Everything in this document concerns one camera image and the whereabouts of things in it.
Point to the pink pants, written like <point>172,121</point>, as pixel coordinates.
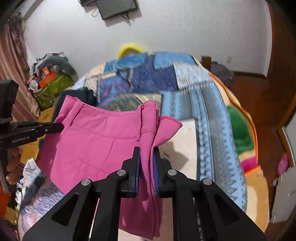
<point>95,142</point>

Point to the orange box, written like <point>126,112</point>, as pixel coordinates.
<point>47,76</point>

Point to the pink slipper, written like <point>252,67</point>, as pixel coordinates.
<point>283,165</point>

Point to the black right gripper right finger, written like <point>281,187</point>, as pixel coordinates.
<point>201,209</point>

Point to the left hand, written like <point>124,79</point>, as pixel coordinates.
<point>13,167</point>

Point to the dark navy folded garment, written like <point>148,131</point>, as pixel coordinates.
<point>68,98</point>

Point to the wall mounted black television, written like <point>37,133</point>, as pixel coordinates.
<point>110,8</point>

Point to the brown wooden door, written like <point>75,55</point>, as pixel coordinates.
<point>267,99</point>

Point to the grey clothes pile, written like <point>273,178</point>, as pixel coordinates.
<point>58,60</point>

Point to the colourful plush blanket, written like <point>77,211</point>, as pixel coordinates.
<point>245,139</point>

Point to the blue patchwork bed sheet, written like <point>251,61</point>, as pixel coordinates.
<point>209,143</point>

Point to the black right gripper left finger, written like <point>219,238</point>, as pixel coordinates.
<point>91,210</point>

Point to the yellow plush pillow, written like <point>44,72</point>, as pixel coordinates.
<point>129,49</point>

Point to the green bag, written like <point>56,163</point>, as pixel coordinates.
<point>46,96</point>

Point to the striped pink curtain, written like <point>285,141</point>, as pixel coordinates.
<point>14,66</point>

